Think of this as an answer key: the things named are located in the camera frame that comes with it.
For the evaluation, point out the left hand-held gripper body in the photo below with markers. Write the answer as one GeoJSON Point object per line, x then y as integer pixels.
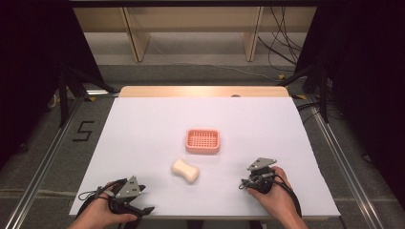
{"type": "Point", "coordinates": [127, 190]}

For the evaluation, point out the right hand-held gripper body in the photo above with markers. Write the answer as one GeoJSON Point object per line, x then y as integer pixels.
{"type": "Point", "coordinates": [261, 163]}

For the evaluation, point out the person's left hand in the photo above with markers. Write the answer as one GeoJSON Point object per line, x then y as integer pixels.
{"type": "Point", "coordinates": [100, 211]}

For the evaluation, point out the person's right hand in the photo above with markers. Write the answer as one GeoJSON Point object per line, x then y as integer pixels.
{"type": "Point", "coordinates": [280, 197]}

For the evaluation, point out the cream bone-shaped toy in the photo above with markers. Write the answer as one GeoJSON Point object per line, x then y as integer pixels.
{"type": "Point", "coordinates": [185, 170]}

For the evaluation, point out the pink soap dish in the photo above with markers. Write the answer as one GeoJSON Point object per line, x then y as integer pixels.
{"type": "Point", "coordinates": [202, 141]}

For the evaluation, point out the white table cover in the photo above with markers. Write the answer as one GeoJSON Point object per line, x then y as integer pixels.
{"type": "Point", "coordinates": [153, 127]}

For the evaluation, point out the black metal stand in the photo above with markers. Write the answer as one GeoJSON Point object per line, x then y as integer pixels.
{"type": "Point", "coordinates": [63, 95]}
{"type": "Point", "coordinates": [324, 92]}

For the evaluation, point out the wooden table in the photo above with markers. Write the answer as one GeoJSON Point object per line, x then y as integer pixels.
{"type": "Point", "coordinates": [191, 91]}

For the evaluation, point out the black curtain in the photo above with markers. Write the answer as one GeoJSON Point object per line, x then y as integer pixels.
{"type": "Point", "coordinates": [35, 63]}
{"type": "Point", "coordinates": [366, 79]}

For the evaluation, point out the light wooden furniture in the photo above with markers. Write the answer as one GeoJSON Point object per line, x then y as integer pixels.
{"type": "Point", "coordinates": [140, 41]}

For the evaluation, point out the aluminium floor rail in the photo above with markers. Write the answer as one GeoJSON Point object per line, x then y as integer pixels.
{"type": "Point", "coordinates": [347, 171]}
{"type": "Point", "coordinates": [44, 165]}

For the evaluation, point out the black overhead frame bar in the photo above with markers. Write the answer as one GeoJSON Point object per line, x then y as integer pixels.
{"type": "Point", "coordinates": [191, 3]}

